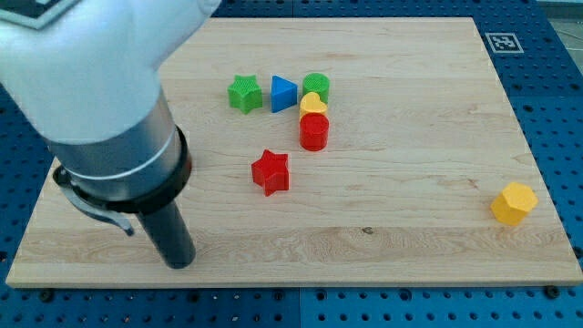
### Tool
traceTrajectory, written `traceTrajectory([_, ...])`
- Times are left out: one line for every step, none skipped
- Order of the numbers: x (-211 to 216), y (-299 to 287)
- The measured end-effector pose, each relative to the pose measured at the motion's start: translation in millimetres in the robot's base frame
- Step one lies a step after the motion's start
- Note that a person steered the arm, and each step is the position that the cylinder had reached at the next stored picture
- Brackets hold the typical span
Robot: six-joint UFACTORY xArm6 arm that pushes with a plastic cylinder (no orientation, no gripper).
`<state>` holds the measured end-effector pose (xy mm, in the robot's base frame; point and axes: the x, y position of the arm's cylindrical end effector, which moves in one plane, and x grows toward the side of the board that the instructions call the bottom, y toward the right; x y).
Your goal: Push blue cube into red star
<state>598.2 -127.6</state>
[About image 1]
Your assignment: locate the wooden board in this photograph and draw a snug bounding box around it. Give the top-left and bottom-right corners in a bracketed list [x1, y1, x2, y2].
[6, 18, 582, 289]

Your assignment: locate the white fiducial marker tag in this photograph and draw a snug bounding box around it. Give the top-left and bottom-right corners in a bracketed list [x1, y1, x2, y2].
[485, 32, 524, 54]

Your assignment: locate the yellow heart block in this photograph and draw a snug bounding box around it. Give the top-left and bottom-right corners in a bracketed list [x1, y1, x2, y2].
[300, 92, 328, 118]

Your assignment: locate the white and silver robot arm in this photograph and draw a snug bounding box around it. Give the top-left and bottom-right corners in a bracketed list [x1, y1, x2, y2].
[1, 0, 219, 233]

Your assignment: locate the red star block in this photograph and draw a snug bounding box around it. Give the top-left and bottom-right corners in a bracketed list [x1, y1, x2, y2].
[251, 149, 290, 197]

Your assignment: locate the blue triangle block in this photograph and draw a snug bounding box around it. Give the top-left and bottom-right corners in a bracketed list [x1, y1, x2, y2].
[271, 76, 298, 113]

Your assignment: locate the yellow hexagon block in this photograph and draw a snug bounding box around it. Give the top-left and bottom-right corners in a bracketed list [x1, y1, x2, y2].
[490, 182, 538, 226]

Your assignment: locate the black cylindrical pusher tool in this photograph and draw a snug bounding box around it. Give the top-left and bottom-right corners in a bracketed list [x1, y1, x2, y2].
[137, 201, 196, 269]

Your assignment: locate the green star block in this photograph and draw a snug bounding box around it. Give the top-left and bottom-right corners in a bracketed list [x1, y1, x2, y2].
[227, 75, 263, 115]

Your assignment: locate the green cylinder block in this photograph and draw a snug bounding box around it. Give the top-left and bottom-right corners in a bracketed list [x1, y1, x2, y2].
[302, 72, 331, 104]

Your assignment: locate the red cylinder block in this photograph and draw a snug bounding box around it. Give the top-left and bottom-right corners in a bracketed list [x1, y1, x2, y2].
[300, 113, 330, 151]

